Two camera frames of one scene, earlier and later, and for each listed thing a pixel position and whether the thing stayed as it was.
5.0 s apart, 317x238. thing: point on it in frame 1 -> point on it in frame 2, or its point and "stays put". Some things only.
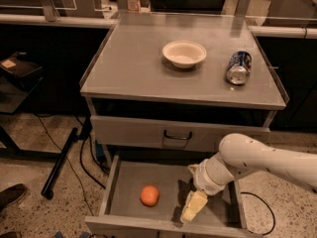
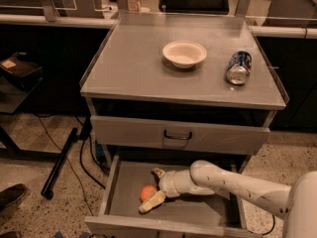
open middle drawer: [148, 194] stays put
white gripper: [207, 178] -> [167, 183]
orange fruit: [149, 195] stays put
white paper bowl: [183, 54] stays put
